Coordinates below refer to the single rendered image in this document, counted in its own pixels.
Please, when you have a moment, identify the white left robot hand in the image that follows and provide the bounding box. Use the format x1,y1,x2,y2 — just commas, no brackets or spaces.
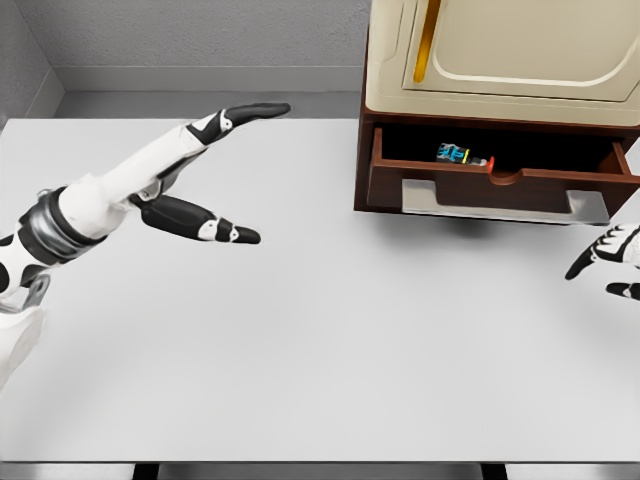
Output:
101,102,292,246

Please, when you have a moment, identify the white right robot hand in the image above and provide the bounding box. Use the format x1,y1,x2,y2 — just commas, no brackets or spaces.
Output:
564,223,640,302

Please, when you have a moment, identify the brown wooden drawer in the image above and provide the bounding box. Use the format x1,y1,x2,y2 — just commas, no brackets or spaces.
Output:
367,125,640,226

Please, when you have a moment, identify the cream cabinet door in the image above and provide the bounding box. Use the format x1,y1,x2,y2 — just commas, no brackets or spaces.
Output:
401,0,640,104

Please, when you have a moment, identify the cream and brown cabinet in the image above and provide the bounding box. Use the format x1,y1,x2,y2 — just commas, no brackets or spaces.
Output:
353,0,640,227

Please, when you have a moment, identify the silver drawer handle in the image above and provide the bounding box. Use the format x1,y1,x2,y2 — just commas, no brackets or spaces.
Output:
401,178,611,227

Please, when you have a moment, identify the gold door handle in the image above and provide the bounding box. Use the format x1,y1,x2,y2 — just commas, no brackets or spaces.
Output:
412,0,443,84

